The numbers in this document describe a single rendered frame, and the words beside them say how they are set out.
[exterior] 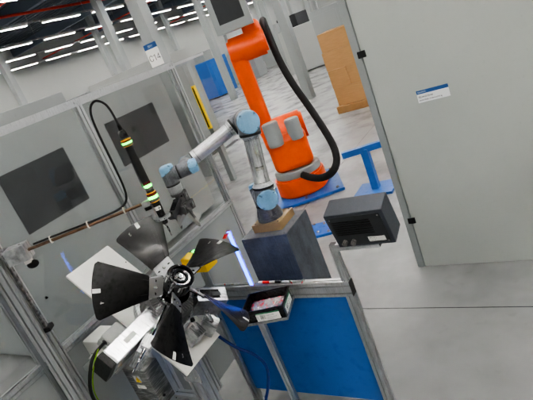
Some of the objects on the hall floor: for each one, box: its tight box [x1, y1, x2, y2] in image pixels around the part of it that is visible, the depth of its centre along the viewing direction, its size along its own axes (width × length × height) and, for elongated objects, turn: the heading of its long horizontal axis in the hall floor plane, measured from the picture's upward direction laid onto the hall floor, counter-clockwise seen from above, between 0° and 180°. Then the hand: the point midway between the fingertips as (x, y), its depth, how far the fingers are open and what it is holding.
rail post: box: [214, 313, 265, 400], centre depth 285 cm, size 4×4×78 cm
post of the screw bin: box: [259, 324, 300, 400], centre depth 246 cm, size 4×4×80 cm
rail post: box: [346, 292, 395, 400], centre depth 237 cm, size 4×4×78 cm
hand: (189, 228), depth 255 cm, fingers open, 13 cm apart
